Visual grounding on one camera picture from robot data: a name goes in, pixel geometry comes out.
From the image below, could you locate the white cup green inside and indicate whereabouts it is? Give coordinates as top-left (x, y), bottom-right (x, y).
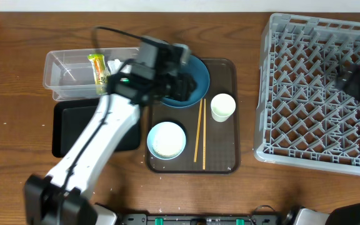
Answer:
top-left (211, 93), bottom-right (236, 123)

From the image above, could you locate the white napkin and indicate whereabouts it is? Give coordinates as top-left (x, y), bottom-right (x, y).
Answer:
top-left (107, 59), bottom-right (123, 74)

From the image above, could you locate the green orange snack wrapper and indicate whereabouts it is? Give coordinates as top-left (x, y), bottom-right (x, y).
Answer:
top-left (87, 54), bottom-right (110, 94)

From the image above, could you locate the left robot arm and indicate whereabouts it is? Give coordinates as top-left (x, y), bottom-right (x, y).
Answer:
top-left (24, 36), bottom-right (196, 225)

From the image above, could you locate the grey dishwasher rack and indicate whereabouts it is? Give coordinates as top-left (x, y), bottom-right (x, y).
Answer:
top-left (253, 13), bottom-right (360, 176)

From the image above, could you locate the dark blue plate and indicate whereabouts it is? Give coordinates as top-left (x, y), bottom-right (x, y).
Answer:
top-left (161, 55), bottom-right (210, 108)

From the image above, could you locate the right wooden chopstick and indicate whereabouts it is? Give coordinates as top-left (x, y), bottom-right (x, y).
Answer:
top-left (202, 99), bottom-right (206, 170)

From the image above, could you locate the wooden chopstick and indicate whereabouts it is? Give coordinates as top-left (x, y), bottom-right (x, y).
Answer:
top-left (202, 99), bottom-right (206, 170)
top-left (194, 99), bottom-right (203, 163)

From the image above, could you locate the left wooden chopstick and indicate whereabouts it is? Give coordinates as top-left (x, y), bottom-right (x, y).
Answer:
top-left (194, 99), bottom-right (203, 163)

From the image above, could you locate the light blue bowl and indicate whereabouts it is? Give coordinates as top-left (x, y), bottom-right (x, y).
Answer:
top-left (147, 121), bottom-right (186, 160)

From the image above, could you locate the brown serving tray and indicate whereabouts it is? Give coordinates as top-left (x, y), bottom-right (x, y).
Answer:
top-left (146, 58), bottom-right (240, 174)

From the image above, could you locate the clear plastic bin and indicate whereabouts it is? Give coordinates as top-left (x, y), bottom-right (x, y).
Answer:
top-left (42, 46), bottom-right (150, 102)

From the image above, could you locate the black plastic bin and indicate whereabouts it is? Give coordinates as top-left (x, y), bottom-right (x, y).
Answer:
top-left (52, 98), bottom-right (141, 158)

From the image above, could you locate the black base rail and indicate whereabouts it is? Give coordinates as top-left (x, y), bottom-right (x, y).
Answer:
top-left (116, 213), bottom-right (284, 225)

